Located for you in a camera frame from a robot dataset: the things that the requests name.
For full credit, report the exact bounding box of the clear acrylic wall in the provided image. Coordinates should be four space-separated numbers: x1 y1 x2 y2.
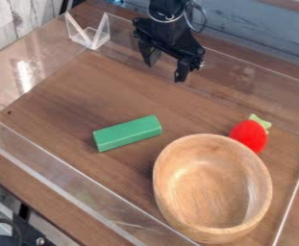
109 15 299 135
0 111 199 246

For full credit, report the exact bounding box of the wooden bowl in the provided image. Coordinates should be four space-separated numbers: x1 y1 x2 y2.
153 134 273 244

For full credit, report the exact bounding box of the red toy strawberry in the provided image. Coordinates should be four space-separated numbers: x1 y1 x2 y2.
229 113 273 154

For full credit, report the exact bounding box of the clear acrylic corner bracket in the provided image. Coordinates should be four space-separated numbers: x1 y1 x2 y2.
64 12 111 50

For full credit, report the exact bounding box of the black clamp under table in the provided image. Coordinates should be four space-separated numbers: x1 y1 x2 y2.
0 210 56 246

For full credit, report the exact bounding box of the green rectangular block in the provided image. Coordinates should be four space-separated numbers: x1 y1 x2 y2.
93 115 162 152

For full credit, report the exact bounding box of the clear acrylic back wall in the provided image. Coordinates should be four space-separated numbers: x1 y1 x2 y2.
109 15 299 135

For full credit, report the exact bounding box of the clear acrylic front wall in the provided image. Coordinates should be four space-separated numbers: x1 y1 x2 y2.
0 111 199 246

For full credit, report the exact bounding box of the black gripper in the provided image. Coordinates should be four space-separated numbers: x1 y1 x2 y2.
133 17 206 83

